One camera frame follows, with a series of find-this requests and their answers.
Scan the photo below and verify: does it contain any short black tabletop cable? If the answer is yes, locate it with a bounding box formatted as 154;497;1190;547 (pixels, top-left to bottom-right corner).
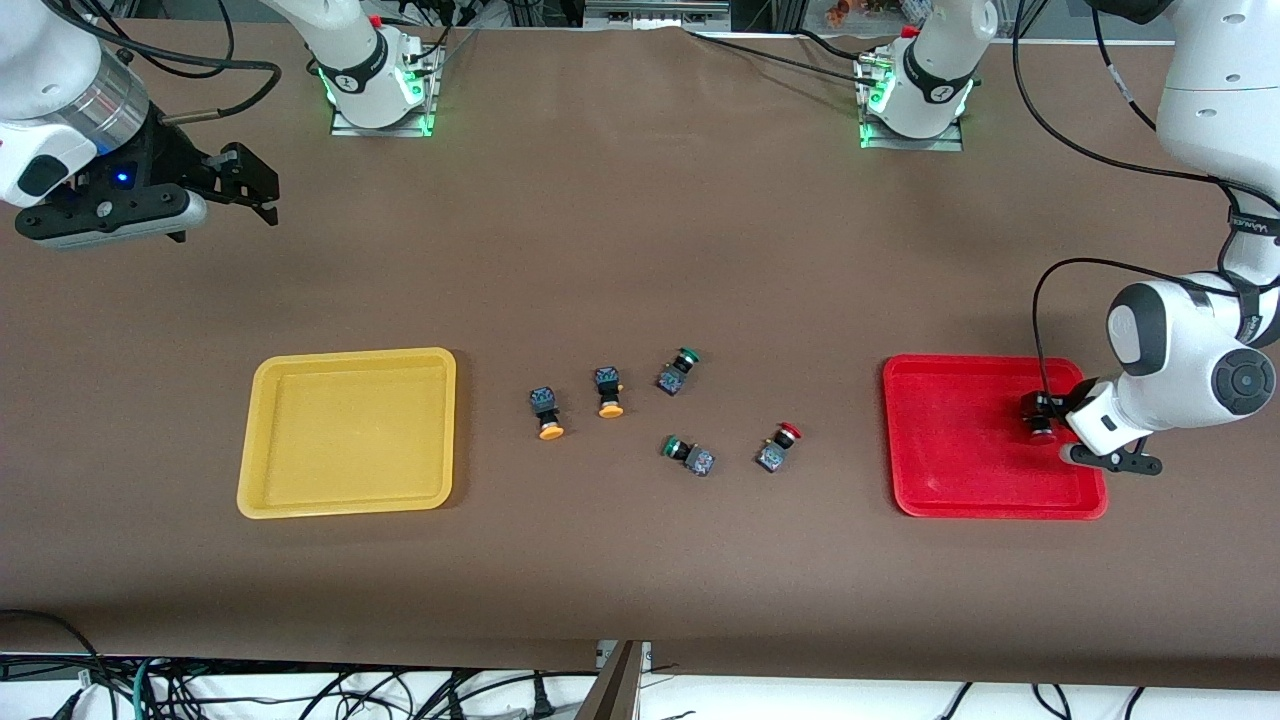
795;28;881;67

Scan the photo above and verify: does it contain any green push button switch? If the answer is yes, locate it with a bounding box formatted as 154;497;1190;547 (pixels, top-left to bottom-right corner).
661;435;717;478
656;347;701;398

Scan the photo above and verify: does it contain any yellow plastic tray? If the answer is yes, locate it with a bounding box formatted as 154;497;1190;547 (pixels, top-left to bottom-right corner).
237;347;458;520

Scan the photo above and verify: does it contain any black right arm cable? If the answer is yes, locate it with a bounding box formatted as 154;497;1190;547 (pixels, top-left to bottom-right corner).
40;0;284;127

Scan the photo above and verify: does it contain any white table bracket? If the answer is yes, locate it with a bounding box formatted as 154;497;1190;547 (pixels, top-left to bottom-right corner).
596;640;654;673

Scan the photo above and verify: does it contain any long black tabletop cable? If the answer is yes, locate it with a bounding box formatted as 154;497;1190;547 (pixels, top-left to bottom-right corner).
685;28;881;87

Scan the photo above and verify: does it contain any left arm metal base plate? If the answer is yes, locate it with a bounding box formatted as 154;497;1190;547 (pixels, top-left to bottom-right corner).
857;55;966;153

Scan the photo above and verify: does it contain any grey aluminium frame bar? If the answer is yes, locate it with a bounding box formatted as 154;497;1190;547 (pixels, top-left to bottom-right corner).
585;0;732;31

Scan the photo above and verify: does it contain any teal floor cable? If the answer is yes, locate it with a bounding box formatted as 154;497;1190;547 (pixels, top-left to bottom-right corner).
133;655;163;720

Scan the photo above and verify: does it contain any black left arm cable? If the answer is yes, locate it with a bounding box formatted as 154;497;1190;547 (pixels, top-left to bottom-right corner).
1012;0;1280;403

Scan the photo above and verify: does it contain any grey table support beam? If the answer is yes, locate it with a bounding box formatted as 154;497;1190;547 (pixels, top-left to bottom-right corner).
575;641;643;720

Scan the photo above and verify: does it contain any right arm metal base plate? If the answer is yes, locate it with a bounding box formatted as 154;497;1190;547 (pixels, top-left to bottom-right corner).
330;45;442;138

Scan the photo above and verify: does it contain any red plastic tray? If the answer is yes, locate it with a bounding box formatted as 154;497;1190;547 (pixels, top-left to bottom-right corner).
882;355;1109;521

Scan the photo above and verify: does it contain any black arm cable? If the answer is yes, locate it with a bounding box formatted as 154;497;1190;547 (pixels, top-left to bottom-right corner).
1012;0;1280;403
40;0;284;127

